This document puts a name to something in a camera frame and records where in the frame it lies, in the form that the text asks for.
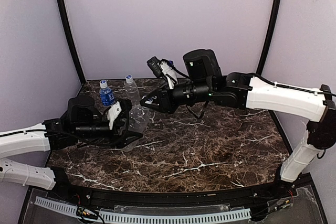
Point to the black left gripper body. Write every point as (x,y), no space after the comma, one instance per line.
(122,126)

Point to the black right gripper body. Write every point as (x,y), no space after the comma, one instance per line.
(165,99)

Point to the clear plastic bottle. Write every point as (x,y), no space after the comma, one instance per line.
(139,118)

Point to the blue label water bottle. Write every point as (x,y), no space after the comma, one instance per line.
(107,96)

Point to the white blue bottle cap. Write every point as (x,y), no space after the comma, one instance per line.
(149,101)

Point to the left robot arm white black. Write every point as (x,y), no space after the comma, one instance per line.
(81,123)

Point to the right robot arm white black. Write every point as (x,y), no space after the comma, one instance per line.
(205,83)

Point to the clear bottle at back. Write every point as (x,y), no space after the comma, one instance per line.
(132,92)

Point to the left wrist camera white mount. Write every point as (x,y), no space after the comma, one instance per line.
(113,115)

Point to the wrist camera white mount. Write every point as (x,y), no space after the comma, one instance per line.
(163,69)
(113,115)

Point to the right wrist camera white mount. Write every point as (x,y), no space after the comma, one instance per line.
(163,69)

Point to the white slotted cable duct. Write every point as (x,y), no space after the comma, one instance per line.
(128,214)

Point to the black front table rail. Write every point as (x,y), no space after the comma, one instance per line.
(252,196)

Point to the right black frame post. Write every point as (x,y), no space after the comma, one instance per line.
(268,36)

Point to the black frame post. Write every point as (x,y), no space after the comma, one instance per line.
(70,41)
(268,36)

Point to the left black frame post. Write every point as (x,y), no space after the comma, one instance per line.
(70,41)

